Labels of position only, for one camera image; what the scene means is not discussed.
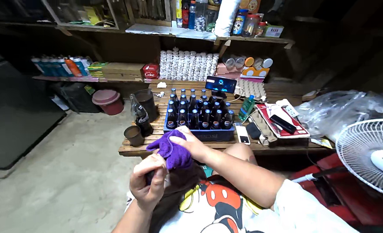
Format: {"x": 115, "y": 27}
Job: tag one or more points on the person's right forearm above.
{"x": 246, "y": 173}

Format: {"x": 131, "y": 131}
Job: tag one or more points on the person's left forearm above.
{"x": 135, "y": 218}

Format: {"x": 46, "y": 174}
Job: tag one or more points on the blue plastic bottle crate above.
{"x": 211, "y": 135}

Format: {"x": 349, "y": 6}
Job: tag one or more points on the black phone stand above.
{"x": 219, "y": 94}

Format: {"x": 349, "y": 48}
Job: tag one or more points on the smartphone with lit screen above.
{"x": 221, "y": 84}

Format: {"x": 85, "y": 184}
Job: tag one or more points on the red chair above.
{"x": 356, "y": 194}

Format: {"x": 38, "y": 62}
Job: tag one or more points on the large cola glass bottle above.
{"x": 141, "y": 118}

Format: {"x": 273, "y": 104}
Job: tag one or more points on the black pouch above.
{"x": 253, "y": 131}

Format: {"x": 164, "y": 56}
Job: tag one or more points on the person's right fingers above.
{"x": 184, "y": 129}

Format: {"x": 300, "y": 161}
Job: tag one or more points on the group of dark capped bottles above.
{"x": 194, "y": 117}

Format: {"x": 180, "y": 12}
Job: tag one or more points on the small white item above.
{"x": 160, "y": 94}

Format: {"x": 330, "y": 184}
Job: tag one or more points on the person's left thumb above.
{"x": 158, "y": 182}

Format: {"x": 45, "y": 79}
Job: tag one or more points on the person's right hand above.
{"x": 198, "y": 149}

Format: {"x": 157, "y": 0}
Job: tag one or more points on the orange lidded jar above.
{"x": 249, "y": 61}

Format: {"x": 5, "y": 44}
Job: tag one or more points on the grey egg tray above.
{"x": 251, "y": 90}
{"x": 262, "y": 128}

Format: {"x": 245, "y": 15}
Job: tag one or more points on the purple cloth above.
{"x": 178, "y": 155}

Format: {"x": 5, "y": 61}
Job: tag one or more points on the green transparent bottle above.
{"x": 246, "y": 108}

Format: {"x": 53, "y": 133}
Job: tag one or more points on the person's body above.
{"x": 217, "y": 207}

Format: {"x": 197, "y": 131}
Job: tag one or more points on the clear jar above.
{"x": 239, "y": 61}
{"x": 258, "y": 62}
{"x": 229, "y": 63}

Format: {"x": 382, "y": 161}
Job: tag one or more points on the low shelf with goods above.
{"x": 114, "y": 69}

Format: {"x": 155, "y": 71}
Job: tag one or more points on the dark plastic pitcher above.
{"x": 148, "y": 103}

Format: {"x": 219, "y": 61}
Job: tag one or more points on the person's left hand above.
{"x": 143, "y": 191}

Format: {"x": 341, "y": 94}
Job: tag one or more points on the white power strip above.
{"x": 288, "y": 108}

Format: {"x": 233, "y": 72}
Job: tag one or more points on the white smartphone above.
{"x": 243, "y": 135}

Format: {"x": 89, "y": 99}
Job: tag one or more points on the stacks of white cups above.
{"x": 189, "y": 66}

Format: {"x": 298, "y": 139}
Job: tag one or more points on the person's right thumb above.
{"x": 179, "y": 141}

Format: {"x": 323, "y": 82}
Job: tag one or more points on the maroon lidded bucket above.
{"x": 109, "y": 103}

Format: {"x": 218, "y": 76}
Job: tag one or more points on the teal item with white print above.
{"x": 208, "y": 171}

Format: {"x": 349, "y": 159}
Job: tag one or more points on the wooden slatted table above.
{"x": 160, "y": 124}

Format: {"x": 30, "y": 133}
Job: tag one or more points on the white crumpled tissue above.
{"x": 161, "y": 85}

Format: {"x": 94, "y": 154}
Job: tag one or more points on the pink box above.
{"x": 228, "y": 71}

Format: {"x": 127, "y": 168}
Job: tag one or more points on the black rectangular device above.
{"x": 283, "y": 124}

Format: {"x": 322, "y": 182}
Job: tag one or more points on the clear plastic bag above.
{"x": 340, "y": 108}

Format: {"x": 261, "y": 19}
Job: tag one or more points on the black plastic bag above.
{"x": 81, "y": 99}

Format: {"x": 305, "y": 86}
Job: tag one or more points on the white lidded jar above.
{"x": 267, "y": 63}

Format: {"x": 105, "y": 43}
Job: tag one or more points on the wooden wall shelf with goods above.
{"x": 178, "y": 31}

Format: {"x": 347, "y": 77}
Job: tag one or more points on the person's left fingers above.
{"x": 148, "y": 164}

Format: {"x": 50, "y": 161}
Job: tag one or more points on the yellow printed paper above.
{"x": 321, "y": 142}

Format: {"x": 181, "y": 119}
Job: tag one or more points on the orange white-dotted box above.
{"x": 255, "y": 72}

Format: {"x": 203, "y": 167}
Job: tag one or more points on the red and white magazine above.
{"x": 295, "y": 132}

